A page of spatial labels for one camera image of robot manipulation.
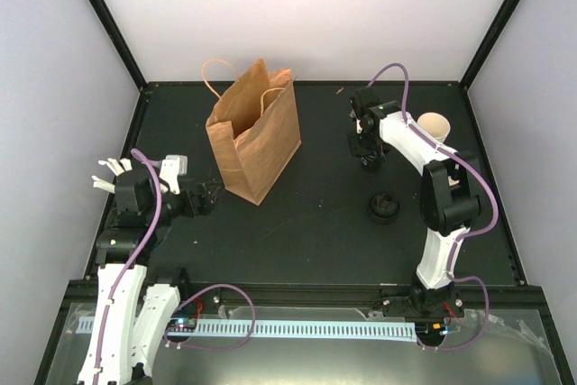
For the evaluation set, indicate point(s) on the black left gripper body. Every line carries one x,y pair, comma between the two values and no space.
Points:
189,208

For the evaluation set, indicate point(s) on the stack of black paper cups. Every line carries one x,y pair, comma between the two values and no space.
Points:
435,125

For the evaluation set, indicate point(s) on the black frame post left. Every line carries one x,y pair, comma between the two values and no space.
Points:
116,37

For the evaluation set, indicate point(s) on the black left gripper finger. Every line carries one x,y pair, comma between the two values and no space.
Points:
207,205
212,188

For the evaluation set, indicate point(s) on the right small circuit board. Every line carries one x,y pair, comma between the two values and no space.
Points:
438,328

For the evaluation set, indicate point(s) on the small circuit board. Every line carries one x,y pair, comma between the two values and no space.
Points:
181,324
438,328

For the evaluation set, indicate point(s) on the left small circuit board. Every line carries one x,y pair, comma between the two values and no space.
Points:
181,324

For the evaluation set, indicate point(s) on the black frame post right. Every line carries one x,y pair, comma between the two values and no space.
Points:
489,40

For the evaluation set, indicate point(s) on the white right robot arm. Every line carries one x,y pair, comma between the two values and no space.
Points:
450,199

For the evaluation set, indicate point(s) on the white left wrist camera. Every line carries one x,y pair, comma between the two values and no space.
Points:
171,168

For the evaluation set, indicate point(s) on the black front aluminium rail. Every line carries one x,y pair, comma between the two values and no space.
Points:
396,300

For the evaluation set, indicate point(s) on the black frame post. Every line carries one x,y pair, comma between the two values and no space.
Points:
489,40
116,37

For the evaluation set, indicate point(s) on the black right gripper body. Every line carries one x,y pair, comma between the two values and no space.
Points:
367,145

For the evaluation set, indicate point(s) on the black cup with coffee beans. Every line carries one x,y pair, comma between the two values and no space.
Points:
372,162

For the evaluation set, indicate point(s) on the white slotted cable duct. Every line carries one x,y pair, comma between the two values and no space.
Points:
237,329

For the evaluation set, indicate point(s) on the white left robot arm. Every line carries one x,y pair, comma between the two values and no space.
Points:
132,312

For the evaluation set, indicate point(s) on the brown paper bag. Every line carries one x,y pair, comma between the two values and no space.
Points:
253,130

